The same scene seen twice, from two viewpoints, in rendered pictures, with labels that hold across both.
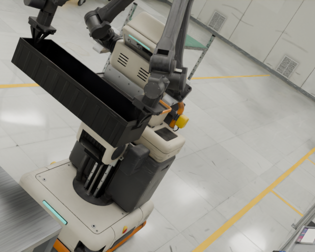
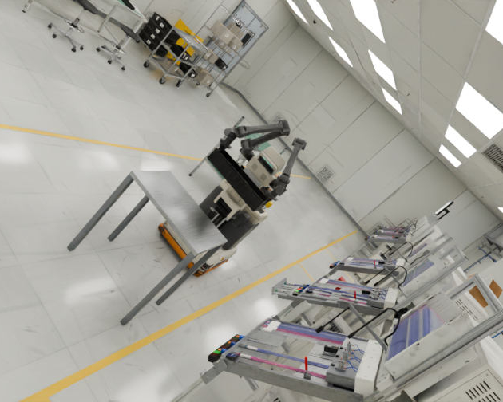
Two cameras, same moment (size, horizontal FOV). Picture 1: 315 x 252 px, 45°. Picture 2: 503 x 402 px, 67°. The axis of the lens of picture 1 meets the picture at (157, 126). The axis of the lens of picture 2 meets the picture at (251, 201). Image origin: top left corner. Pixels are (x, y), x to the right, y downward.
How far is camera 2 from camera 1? 1.66 m
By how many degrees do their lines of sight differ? 10
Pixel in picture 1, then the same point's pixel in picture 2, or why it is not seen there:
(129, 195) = (230, 239)
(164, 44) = (287, 171)
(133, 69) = (259, 173)
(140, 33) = (269, 158)
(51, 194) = not seen: hidden behind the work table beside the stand
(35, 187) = not seen: hidden behind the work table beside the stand
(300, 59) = (336, 171)
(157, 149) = (254, 217)
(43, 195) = not seen: hidden behind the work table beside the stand
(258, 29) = (309, 138)
